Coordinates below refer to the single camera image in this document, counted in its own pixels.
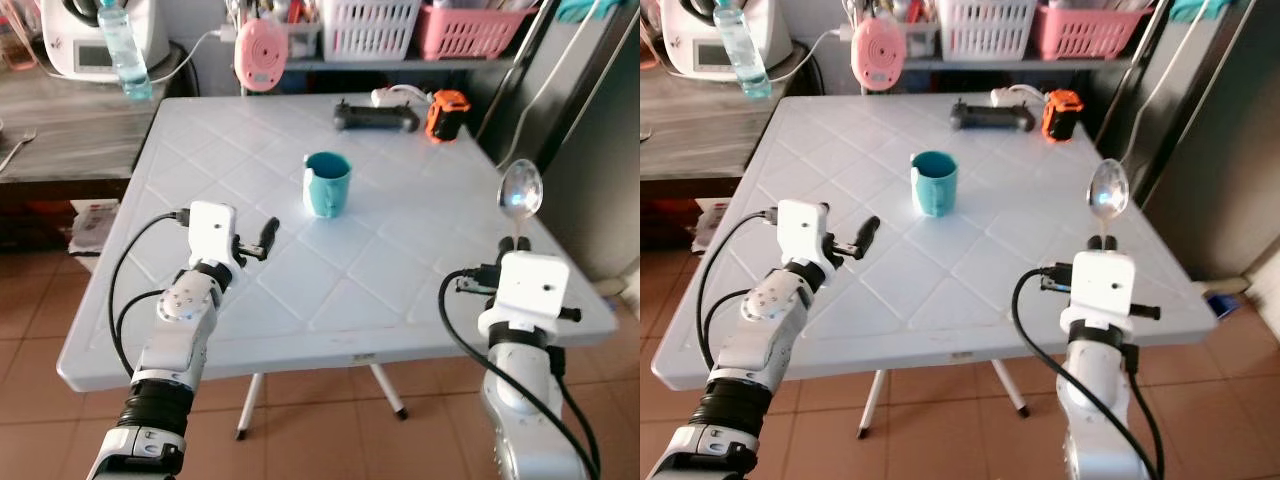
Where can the shiny metal spoon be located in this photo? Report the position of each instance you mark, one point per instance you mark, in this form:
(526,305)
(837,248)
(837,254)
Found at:
(1108,190)
(521,190)

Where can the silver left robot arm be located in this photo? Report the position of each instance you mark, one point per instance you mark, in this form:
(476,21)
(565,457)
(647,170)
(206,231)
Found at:
(765,325)
(175,330)

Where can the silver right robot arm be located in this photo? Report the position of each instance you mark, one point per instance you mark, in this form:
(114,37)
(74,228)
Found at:
(1100,410)
(525,410)

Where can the teal cup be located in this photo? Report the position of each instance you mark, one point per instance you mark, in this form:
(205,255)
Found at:
(934,190)
(326,190)

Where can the white plastic folding table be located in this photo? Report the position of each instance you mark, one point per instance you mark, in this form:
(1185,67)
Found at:
(950,290)
(350,290)

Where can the grey fridge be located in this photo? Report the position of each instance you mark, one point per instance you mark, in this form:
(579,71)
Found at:
(600,150)
(1220,150)

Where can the blue floor object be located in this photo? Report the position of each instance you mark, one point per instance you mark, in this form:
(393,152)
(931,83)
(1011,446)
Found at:
(1222,303)

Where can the orange black tape measure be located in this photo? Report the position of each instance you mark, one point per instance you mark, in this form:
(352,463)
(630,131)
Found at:
(1063,116)
(449,117)

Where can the printed paper box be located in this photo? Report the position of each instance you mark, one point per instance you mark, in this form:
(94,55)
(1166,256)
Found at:
(703,222)
(95,225)

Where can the white power adapter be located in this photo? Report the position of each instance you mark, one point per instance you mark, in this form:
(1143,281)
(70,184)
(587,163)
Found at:
(1012,96)
(395,97)

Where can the pink round gadget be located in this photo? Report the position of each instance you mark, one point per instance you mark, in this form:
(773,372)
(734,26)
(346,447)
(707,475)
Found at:
(261,55)
(878,54)

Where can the wooden counter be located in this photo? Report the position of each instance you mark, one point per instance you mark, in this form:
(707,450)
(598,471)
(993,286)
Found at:
(70,130)
(700,125)

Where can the pink plastic basket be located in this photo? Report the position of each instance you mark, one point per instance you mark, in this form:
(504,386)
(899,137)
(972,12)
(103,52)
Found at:
(470,35)
(1088,35)

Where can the clear plastic water bottle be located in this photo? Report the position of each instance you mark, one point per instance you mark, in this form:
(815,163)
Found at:
(128,60)
(748,58)

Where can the white plastic basket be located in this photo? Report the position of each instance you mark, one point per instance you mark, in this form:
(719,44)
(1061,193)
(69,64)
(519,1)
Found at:
(987,30)
(370,30)

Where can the teal cloth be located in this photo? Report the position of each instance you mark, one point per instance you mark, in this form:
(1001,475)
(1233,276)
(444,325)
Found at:
(1202,9)
(590,9)

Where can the white kitchen appliance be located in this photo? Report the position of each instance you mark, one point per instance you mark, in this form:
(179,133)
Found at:
(695,45)
(75,45)

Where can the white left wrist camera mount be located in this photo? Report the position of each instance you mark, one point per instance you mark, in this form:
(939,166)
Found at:
(800,228)
(211,230)

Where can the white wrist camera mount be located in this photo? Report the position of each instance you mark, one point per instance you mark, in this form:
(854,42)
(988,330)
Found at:
(211,230)
(800,228)
(530,290)
(1103,288)

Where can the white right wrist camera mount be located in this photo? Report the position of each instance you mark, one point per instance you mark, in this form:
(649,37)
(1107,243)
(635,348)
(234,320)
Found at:
(1103,288)
(530,290)

